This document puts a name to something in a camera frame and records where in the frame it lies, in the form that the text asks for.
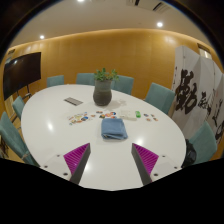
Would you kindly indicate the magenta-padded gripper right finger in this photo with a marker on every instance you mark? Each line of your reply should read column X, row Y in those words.
column 146, row 158

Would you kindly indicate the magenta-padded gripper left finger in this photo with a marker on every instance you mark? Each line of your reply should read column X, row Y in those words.
column 76, row 157

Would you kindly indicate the blue towel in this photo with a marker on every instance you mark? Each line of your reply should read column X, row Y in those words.
column 114, row 128

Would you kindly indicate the black bag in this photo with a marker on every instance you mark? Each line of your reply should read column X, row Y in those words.
column 189, row 153

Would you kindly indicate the small pale sticker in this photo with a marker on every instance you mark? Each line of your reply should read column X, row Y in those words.
column 93, row 115

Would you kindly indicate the small green block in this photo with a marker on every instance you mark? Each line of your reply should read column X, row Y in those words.
column 138, row 114

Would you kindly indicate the white flat box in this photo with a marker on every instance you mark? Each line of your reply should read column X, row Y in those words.
column 127, row 114

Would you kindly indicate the shield-shaped sunset sticker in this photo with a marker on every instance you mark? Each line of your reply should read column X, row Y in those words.
column 102, row 116

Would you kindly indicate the black rectangular sticker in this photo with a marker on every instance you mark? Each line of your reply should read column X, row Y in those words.
column 99, row 112

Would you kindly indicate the oval orange-blue sticker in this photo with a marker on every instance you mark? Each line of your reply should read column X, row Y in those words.
column 113, row 117

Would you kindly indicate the orange round sticker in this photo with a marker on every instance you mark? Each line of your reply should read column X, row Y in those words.
column 108, row 114

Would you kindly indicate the dark round sticker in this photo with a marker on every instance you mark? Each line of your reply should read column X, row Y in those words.
column 113, row 113

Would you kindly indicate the teal chairs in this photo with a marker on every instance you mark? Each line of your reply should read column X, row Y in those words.
column 160, row 96

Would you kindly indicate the green plant in grey pot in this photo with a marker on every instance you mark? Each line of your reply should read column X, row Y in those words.
column 102, row 95

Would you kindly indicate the white calligraphy folding screen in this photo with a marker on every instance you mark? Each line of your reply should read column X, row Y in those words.
column 190, row 96

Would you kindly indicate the round ceiling lights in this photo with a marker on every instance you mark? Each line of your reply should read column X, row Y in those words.
column 160, row 24

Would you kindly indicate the ceiling air vent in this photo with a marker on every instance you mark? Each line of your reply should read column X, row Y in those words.
column 150, row 5

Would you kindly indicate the black wall screen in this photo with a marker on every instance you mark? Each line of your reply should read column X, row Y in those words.
column 21, row 73

